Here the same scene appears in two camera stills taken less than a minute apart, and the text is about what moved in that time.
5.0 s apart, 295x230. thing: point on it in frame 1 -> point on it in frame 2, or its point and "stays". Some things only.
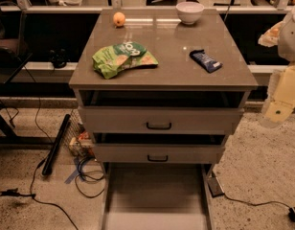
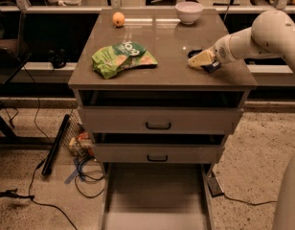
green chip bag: x=110 y=61 stays
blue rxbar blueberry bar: x=205 y=60 stays
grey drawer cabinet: x=160 y=90 stays
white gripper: x=291 y=43 -> x=219 y=53
